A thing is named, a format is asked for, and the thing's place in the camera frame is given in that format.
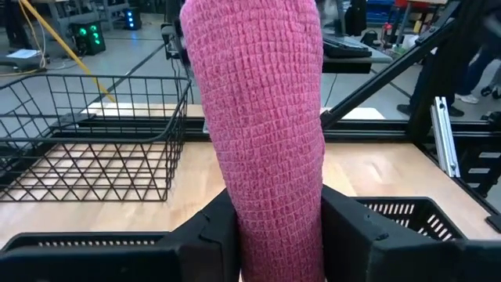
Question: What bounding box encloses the black wire basket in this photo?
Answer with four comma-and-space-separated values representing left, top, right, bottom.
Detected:
0, 73, 193, 203

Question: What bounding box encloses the black keyboard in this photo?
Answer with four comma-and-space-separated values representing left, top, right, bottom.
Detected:
323, 35, 373, 60

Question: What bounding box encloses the black device with blue lights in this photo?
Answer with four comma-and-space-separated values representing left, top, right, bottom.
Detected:
123, 6, 143, 31

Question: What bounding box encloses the yellow hanging cable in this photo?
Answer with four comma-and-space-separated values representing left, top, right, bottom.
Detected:
18, 0, 117, 103

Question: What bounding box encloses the person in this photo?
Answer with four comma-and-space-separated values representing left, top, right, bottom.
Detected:
455, 23, 501, 105
396, 0, 488, 118

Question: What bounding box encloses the computer tower with green lights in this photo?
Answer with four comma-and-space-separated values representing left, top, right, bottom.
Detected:
69, 21, 107, 56

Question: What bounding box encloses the black slotted plastic basket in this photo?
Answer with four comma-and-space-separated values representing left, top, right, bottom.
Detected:
2, 197, 469, 251

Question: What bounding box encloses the silver aluminium extrusion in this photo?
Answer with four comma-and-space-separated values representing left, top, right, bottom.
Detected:
429, 96, 462, 179

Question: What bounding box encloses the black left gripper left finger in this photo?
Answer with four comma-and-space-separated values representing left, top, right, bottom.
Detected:
0, 190, 240, 282

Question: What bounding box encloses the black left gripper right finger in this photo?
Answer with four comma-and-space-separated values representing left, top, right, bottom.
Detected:
320, 186, 501, 282

